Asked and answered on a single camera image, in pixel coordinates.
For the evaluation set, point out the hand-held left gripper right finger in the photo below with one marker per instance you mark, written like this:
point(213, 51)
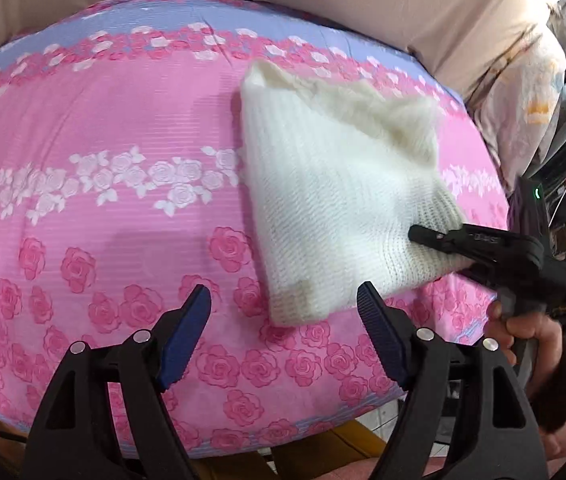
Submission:
point(383, 340)

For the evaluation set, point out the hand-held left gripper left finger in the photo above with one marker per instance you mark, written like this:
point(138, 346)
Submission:
point(183, 340)

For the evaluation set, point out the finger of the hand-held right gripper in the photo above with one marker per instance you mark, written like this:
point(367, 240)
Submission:
point(463, 242)
point(488, 275)

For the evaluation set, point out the white red black knit sweater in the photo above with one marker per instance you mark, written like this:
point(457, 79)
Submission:
point(323, 185)

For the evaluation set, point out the person's right hand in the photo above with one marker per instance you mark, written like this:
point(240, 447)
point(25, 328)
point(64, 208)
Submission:
point(533, 332)

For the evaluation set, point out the wooden board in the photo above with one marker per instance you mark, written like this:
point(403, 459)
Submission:
point(353, 440)

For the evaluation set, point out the beige patterned pillow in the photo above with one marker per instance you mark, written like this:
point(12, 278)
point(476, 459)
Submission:
point(518, 105)

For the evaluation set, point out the pink floral bed sheet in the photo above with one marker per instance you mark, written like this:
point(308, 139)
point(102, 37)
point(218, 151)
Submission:
point(113, 110)

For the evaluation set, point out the beige backdrop cloth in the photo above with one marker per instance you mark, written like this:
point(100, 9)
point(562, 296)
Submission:
point(363, 0)

